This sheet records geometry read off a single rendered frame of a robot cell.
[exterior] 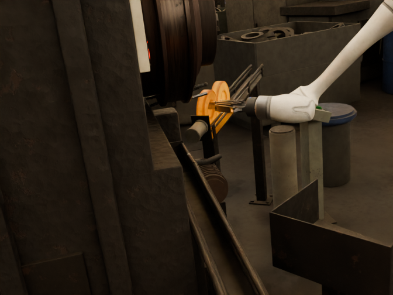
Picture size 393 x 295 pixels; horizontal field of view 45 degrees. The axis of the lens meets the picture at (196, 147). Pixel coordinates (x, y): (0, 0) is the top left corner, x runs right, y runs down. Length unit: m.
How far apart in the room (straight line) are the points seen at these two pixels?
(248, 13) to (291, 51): 2.14
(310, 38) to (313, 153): 1.60
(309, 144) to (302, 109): 0.57
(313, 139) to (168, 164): 1.43
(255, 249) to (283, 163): 0.42
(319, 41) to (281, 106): 2.11
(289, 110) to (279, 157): 0.51
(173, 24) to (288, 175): 1.28
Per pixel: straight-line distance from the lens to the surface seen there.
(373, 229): 2.45
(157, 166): 0.94
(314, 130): 2.29
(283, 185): 2.27
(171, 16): 1.13
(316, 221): 1.24
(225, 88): 2.05
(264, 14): 5.53
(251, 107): 1.80
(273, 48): 3.57
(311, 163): 2.34
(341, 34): 3.97
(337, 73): 1.84
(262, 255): 2.24
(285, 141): 2.19
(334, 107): 2.87
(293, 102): 1.75
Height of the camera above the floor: 1.21
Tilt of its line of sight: 19 degrees down
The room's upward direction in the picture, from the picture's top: 7 degrees counter-clockwise
